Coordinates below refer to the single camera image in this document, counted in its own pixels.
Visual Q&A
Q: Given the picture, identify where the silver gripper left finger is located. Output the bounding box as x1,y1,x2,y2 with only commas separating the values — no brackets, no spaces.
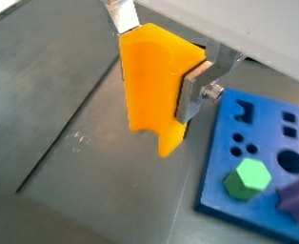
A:
102,0,139,34

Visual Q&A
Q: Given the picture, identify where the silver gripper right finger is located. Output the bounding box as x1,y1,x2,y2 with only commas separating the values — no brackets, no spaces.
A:
175,38,245,124

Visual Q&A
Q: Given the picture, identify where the yellow arch block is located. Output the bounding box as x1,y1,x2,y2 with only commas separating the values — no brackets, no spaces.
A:
119,23,203,157

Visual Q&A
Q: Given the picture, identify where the blue shape sorter board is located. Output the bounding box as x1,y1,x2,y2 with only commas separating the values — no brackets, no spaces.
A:
194,90,299,244

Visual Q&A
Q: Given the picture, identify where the green hexagonal prism block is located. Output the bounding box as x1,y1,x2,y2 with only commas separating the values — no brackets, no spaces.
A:
223,157,271,201

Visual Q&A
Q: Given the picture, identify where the purple star prism block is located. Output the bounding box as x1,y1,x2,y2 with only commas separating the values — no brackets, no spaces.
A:
277,181,299,223

